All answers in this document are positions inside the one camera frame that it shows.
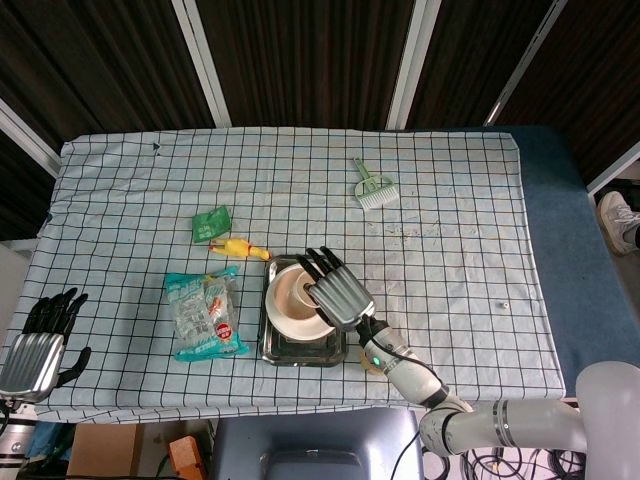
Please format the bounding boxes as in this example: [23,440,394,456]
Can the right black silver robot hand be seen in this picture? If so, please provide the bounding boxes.
[295,246,376,331]

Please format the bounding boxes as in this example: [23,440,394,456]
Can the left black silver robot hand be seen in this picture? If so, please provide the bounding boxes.
[0,287,92,405]

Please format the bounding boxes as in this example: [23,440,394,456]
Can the white paper plate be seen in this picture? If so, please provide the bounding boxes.
[264,264,341,341]

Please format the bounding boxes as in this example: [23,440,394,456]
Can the beige bowl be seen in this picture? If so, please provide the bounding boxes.
[272,272,326,321]

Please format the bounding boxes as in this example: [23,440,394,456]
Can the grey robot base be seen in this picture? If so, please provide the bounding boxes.
[209,407,424,480]

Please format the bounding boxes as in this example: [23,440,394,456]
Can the metal tray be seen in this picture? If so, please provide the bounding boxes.
[259,254,350,369]

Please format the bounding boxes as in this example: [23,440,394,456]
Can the yellow clear tape roll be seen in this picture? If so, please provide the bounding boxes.
[360,344,389,376]

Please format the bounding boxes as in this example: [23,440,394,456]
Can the green small brush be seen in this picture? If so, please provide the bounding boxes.
[351,156,401,210]

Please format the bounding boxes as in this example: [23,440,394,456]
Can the brown cardboard box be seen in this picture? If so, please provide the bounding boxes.
[64,423,146,480]

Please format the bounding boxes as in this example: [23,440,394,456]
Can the checkered light blue tablecloth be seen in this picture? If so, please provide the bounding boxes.
[19,127,566,425]

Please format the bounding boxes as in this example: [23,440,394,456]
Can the yellow rubber chicken toy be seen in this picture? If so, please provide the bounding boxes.
[208,237,271,262]

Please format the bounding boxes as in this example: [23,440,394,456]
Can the teal clear snack bag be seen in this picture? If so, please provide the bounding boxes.
[164,267,250,363]

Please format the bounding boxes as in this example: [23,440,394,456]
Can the green snack packet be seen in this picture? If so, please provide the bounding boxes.
[191,207,234,245]

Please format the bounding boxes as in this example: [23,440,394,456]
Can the orange box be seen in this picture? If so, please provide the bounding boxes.
[167,435,206,480]

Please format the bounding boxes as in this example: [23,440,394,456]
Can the dark blue table mat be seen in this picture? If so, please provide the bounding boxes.
[482,123,629,399]

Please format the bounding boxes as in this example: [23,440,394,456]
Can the white sneaker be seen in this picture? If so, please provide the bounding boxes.
[597,190,640,256]

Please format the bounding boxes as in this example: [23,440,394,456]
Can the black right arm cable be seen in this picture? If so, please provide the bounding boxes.
[366,316,437,375]

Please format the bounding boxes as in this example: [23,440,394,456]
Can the white metal frame post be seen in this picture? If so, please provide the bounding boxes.
[483,0,571,126]
[0,99,61,176]
[387,0,441,130]
[587,149,640,196]
[172,0,231,127]

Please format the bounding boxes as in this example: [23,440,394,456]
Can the tangled black floor cables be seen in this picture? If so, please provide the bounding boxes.
[422,444,591,480]

